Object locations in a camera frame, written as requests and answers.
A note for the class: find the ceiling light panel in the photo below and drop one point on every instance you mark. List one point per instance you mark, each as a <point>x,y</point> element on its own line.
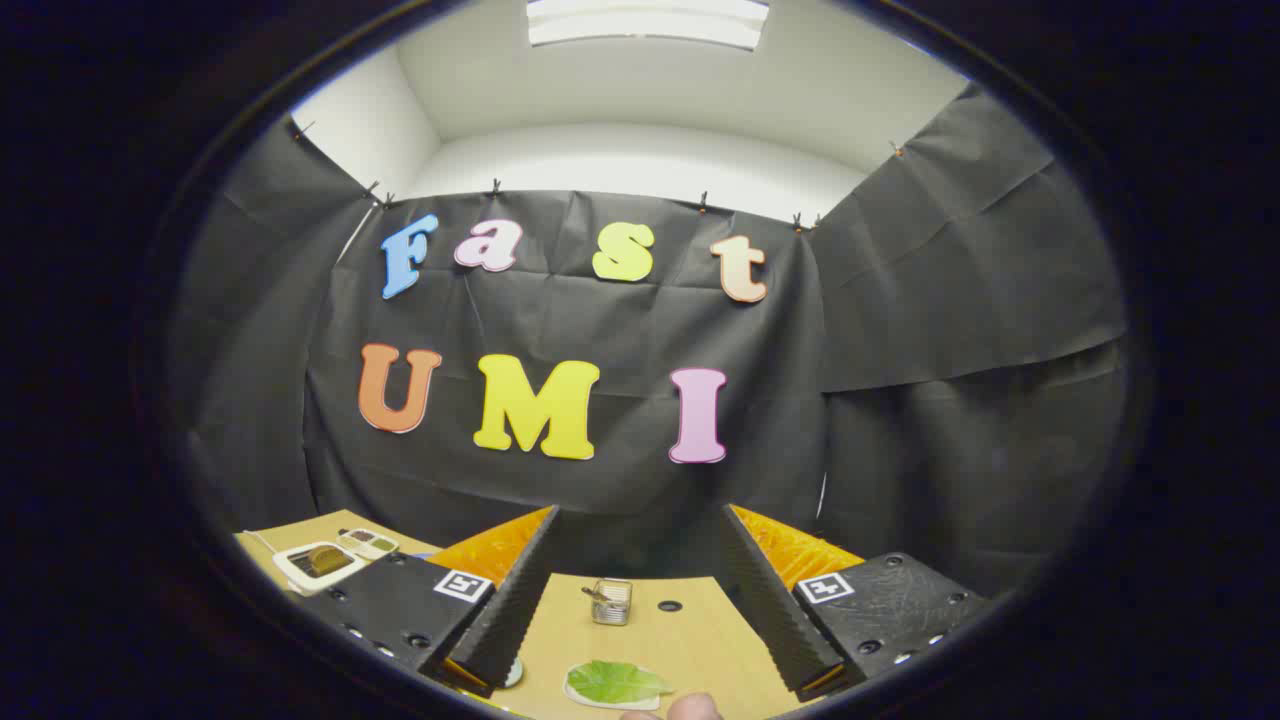
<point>650,25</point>

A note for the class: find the white toaster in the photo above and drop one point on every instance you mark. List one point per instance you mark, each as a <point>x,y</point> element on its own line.
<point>300,583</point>

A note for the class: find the green lettuce leaf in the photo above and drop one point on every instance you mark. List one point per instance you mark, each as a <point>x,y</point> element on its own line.
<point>615,682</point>

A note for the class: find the white square plate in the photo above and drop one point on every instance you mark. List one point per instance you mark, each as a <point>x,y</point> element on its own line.
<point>578,699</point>

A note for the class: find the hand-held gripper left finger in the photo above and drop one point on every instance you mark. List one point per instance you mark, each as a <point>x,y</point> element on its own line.
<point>500,620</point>

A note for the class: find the white condiment tray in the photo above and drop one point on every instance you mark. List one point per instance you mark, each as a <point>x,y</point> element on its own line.
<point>368,543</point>

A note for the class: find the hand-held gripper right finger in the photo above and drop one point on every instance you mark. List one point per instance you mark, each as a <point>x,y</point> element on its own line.
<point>775,610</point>

